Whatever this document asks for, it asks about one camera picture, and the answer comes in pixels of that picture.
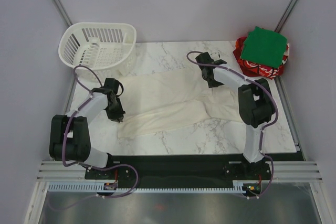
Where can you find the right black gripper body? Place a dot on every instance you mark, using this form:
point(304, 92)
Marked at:
point(211, 83)

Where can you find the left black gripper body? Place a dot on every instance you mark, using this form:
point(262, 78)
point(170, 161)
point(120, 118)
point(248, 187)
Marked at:
point(115, 110)

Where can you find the cream white t shirt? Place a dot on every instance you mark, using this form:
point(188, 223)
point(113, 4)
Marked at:
point(171, 100)

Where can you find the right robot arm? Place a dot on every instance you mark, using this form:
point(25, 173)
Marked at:
point(257, 108)

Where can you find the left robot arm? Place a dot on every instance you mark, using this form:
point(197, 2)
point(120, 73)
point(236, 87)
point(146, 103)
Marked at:
point(70, 140)

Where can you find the folded red printed t shirt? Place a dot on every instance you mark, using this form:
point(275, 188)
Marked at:
point(252, 69)

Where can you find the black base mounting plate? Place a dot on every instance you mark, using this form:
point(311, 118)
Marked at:
point(179, 171)

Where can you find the folded green t shirt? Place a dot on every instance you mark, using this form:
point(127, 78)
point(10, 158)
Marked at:
point(264, 47)

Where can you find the white plastic laundry basket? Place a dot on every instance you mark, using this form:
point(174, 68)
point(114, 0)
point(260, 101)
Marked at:
point(106, 48)

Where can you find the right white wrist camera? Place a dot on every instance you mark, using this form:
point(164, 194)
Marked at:
point(216, 56)

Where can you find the left aluminium table rail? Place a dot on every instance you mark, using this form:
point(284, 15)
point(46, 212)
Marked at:
point(69, 96)

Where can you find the white slotted cable duct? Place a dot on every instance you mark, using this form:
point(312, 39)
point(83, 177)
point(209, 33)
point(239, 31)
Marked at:
point(101, 187)

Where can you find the right aluminium frame post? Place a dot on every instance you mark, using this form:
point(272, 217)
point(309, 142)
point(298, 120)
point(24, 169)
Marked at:
point(284, 18)

